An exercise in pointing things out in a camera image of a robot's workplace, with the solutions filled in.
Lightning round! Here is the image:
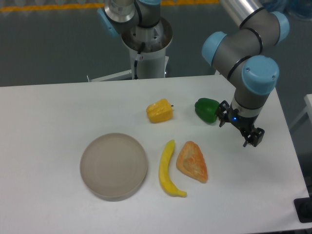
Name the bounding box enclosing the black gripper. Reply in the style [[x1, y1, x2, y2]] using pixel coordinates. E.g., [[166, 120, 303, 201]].
[[215, 100, 265, 147]]

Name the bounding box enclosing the yellow bell pepper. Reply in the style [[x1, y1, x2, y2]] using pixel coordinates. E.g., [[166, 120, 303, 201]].
[[146, 98, 173, 123]]

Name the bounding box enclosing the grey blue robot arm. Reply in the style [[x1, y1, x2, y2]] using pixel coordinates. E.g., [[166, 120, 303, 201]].
[[97, 0, 290, 146]]

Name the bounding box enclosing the green bell pepper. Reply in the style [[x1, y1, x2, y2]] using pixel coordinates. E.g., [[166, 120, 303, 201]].
[[195, 97, 219, 123]]

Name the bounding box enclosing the orange pastry bread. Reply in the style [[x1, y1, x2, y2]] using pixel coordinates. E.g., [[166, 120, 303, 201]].
[[176, 141, 208, 183]]

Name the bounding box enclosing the white furniture at right edge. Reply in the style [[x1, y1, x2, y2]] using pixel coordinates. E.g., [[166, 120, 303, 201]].
[[289, 94, 312, 133]]

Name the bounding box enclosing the yellow banana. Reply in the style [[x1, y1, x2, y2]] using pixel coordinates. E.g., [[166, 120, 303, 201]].
[[158, 139, 187, 197]]

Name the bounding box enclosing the black clamp at table edge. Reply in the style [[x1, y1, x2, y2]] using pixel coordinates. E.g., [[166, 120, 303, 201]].
[[293, 197, 312, 223]]

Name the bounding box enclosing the beige round plate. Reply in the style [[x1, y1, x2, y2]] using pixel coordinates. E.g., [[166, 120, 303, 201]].
[[79, 133, 148, 201]]

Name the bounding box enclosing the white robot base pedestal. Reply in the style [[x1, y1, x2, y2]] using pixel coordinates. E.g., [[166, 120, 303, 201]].
[[90, 17, 173, 82]]

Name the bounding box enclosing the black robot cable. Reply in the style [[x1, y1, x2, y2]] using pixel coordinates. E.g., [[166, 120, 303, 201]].
[[133, 41, 146, 80]]

